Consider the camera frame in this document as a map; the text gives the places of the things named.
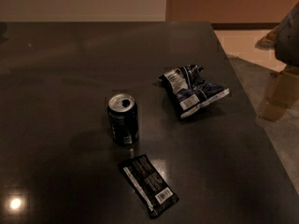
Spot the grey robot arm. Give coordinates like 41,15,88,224
275,2,299,66

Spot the black snack bar wrapper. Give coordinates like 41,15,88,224
118,154,179,218

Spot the crumpled blue chip bag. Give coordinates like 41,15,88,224
159,64,230,119

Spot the dark blue pepsi can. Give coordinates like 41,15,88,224
107,93,139,147

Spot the brown cardboard box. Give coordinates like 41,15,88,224
260,66,299,121

